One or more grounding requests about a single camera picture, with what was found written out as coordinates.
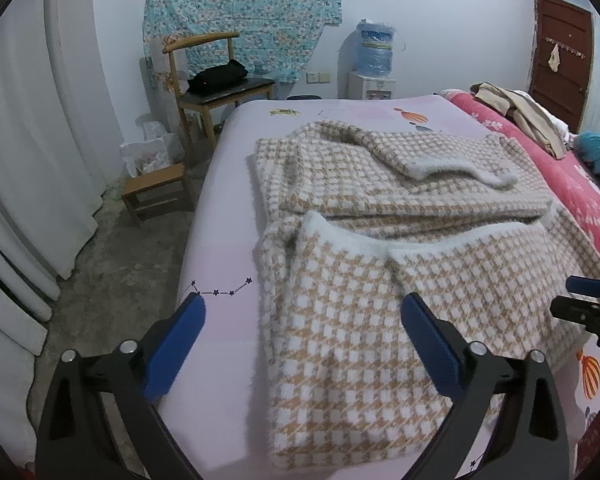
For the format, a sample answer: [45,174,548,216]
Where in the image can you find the wooden chair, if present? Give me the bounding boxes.
[162,32,276,148]

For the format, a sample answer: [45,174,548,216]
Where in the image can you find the white crumpled cloth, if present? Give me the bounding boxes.
[555,115,577,142]

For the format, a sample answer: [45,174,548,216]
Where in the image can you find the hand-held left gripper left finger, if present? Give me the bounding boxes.
[34,292,207,480]

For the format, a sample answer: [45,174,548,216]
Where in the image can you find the beige clothes pile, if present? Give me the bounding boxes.
[470,81,571,158]

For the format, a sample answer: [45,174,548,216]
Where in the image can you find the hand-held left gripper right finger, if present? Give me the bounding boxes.
[400,292,573,480]

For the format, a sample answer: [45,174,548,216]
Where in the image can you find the teal floral hanging cloth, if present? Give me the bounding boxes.
[142,0,342,83]

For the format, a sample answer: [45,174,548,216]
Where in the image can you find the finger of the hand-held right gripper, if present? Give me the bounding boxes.
[550,296,600,332]
[566,275,600,302]

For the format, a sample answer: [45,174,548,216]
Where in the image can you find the brown door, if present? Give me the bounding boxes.
[527,0,595,133]

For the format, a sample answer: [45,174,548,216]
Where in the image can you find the black bag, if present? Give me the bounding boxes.
[186,59,251,95]

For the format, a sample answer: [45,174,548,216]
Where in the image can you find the white water dispenser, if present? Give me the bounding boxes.
[347,71,397,101]

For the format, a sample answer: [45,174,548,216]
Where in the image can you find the blue water jug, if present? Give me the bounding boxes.
[355,19,396,78]

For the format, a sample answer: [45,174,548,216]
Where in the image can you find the pink floral blanket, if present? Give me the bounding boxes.
[437,89,600,281]

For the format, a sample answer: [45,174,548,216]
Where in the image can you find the white plastic bag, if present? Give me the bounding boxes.
[119,120,186,178]

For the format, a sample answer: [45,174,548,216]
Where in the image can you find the bed with lilac printed sheet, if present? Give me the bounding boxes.
[157,94,600,480]

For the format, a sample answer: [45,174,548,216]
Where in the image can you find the small wooden stool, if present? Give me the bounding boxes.
[121,162,196,223]

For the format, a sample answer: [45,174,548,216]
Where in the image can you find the white curtain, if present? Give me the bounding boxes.
[0,0,113,461]

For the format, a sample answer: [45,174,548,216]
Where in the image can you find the beige white checked blanket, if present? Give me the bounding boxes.
[247,120,600,466]

